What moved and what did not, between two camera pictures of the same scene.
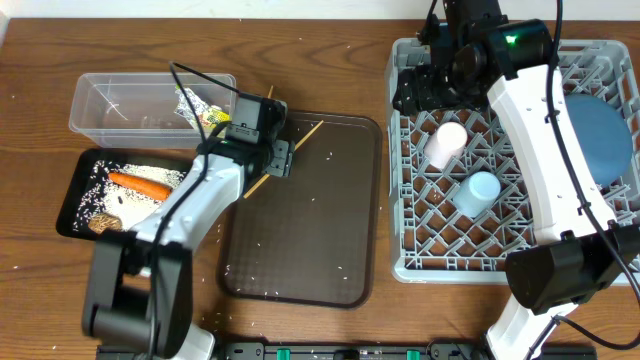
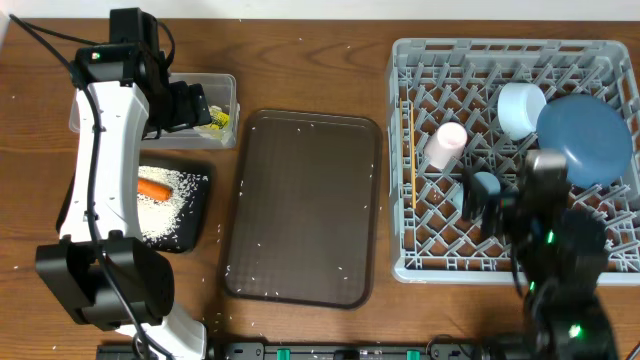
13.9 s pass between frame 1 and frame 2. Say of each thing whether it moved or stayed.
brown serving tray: stayed
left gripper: moved
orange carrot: stayed
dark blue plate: stayed
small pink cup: stayed
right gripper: moved
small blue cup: stayed
